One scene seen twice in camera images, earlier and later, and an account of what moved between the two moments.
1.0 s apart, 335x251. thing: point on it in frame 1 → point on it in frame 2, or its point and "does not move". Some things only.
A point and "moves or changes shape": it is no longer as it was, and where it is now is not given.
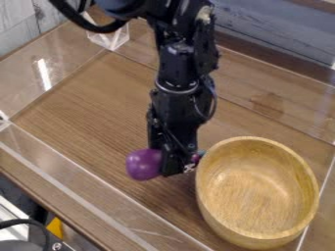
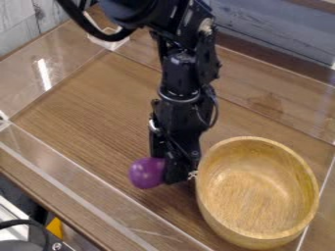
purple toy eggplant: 145,164 moves or changes shape
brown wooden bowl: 257,191 does not move
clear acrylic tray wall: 75,102 does not move
